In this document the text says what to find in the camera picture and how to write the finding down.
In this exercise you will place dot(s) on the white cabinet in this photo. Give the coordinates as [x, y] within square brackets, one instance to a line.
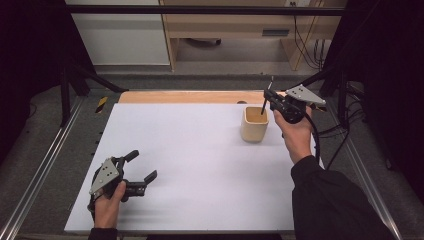
[120, 36]

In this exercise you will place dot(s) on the person's right hand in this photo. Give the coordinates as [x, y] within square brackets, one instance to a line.
[296, 136]

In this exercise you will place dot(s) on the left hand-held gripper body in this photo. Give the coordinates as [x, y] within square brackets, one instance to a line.
[106, 176]

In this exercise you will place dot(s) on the dark curtain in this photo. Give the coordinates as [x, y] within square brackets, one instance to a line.
[26, 50]
[393, 83]

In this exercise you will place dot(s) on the black horizontal frame bar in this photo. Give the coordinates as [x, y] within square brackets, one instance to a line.
[200, 10]

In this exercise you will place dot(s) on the wooden table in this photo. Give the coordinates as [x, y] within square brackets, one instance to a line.
[200, 97]

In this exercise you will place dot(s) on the black metal stand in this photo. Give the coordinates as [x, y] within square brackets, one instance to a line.
[65, 96]
[342, 96]

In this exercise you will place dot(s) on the aluminium rail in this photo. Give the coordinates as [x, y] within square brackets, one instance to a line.
[40, 168]
[366, 166]

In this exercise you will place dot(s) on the light wooden square cup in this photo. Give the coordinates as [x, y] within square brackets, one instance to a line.
[253, 133]

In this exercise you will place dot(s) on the light wooden desk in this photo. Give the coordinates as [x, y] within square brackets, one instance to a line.
[233, 28]

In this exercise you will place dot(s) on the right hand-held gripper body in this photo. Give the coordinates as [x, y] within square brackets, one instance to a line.
[293, 108]

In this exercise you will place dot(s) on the person's left hand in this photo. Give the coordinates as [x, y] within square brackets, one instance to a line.
[107, 210]

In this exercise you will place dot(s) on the black pen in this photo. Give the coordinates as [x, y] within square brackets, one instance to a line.
[264, 108]

